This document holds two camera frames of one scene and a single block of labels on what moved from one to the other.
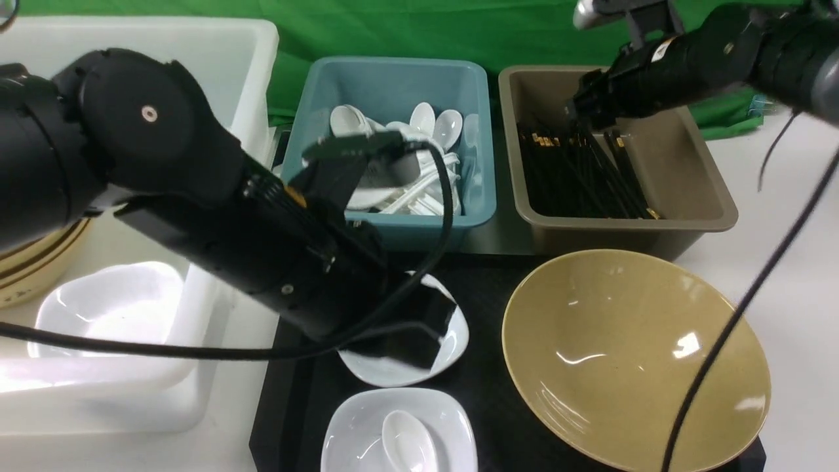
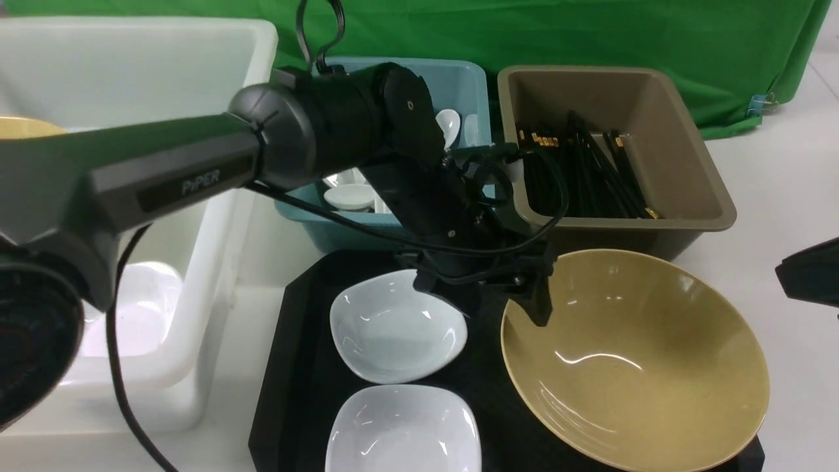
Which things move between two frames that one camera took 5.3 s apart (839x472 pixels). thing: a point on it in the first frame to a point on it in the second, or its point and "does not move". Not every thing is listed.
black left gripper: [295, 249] to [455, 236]
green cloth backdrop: [725, 60] does not move
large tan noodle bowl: [604, 345] does not move
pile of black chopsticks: [567, 172] does not move
